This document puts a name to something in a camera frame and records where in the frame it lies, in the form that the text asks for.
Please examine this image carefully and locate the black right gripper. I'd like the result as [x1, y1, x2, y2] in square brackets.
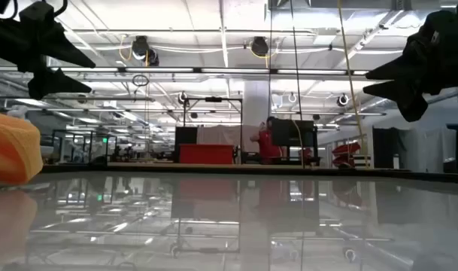
[362, 0, 458, 123]

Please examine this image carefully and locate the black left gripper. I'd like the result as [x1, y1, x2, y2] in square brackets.
[0, 2, 96, 101]

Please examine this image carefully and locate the orange microfibre towel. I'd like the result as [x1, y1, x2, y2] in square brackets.
[0, 109, 44, 188]

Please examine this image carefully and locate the black cabinet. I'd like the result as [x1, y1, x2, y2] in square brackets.
[372, 126, 402, 169]

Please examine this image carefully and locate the white curtain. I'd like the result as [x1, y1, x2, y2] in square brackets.
[399, 127, 457, 173]

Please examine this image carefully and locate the red folded machine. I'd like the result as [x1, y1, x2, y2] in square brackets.
[332, 142, 362, 169]

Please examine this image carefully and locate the long ceiling light bar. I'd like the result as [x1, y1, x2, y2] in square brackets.
[0, 66, 369, 76]

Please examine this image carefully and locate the black monitor screen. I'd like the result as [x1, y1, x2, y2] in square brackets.
[271, 119, 315, 148]

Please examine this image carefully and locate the white square column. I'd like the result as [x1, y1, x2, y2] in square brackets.
[242, 80, 271, 154]

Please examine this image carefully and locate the person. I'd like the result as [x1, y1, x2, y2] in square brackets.
[250, 116, 285, 166]

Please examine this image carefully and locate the black panel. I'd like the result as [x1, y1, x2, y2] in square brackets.
[174, 126, 199, 163]

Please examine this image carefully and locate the red box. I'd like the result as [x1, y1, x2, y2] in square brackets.
[178, 144, 235, 165]

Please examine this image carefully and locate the beige hanging cloth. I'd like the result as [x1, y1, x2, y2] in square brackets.
[196, 125, 260, 154]

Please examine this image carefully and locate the black ceiling cable reel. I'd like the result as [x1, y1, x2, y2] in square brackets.
[132, 35, 160, 67]
[250, 36, 270, 58]

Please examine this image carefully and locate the black-framed glass enclosure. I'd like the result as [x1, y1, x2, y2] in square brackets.
[50, 129, 119, 166]

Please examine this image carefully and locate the yellow hanging cable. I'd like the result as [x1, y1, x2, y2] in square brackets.
[336, 0, 369, 169]

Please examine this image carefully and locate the black hanging cable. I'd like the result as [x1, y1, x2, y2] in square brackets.
[267, 0, 273, 118]
[290, 0, 305, 169]

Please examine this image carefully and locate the black metal frame stand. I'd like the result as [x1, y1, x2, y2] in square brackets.
[182, 96, 244, 165]

